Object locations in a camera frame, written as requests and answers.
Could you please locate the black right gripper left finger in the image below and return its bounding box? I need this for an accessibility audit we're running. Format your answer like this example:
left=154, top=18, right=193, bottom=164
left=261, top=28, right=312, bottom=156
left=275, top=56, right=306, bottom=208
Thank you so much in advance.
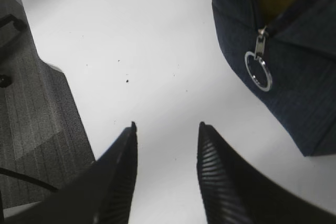
left=1, top=122, right=138, bottom=223

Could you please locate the dark navy lunch bag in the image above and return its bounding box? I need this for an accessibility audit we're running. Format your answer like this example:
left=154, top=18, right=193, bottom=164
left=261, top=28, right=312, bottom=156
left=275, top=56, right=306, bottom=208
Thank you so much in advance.
left=212, top=0, right=335, bottom=156

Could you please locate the silver zipper pull ring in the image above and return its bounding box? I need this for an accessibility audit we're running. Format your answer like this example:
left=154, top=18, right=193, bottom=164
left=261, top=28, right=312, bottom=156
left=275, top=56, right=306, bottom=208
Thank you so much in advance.
left=244, top=26, right=274, bottom=92

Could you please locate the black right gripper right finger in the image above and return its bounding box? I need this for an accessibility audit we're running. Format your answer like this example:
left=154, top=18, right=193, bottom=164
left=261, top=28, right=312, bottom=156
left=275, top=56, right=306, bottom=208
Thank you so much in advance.
left=197, top=122, right=335, bottom=223

